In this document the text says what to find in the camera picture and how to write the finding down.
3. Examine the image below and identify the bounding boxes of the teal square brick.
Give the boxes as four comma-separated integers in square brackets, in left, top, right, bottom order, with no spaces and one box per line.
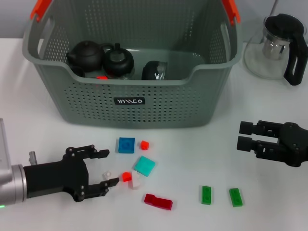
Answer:
[133,155,156,178]

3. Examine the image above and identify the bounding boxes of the glass pitcher with black lid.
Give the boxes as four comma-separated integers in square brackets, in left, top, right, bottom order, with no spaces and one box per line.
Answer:
[243,13,308,87]

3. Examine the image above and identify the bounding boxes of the gray perforated storage bin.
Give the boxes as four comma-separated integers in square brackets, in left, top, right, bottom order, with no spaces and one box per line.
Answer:
[22,0,242,129]

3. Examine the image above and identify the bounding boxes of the green rectangular brick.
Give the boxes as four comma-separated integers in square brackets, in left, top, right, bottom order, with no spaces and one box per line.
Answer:
[228,187,244,207]
[201,185,213,205]

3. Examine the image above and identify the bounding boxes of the glass teacup with black holder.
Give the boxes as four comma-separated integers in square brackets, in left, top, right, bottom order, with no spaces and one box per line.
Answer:
[141,60,169,81]
[103,42,135,80]

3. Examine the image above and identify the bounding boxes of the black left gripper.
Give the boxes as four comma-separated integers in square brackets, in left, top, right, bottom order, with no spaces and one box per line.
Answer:
[24,144,120,203]

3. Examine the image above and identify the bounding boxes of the black ceramic teapot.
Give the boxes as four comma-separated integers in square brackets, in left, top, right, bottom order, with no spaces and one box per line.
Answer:
[66,40,106,72]

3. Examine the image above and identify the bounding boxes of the orange bin handle clip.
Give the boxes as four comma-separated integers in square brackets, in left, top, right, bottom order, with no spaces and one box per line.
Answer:
[30,0,53,23]
[221,0,242,26]

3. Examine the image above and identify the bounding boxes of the blue square brick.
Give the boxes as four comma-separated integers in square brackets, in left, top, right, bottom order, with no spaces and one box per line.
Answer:
[118,137,136,154]

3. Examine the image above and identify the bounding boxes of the white narrow brick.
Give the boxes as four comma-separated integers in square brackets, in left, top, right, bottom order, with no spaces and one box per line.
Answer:
[131,170,142,190]

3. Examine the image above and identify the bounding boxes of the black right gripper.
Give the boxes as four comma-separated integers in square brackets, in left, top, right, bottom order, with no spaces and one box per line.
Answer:
[237,120,308,167]

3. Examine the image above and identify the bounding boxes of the dark red long brick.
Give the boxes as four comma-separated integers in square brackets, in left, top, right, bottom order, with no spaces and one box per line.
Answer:
[143,193,173,211]

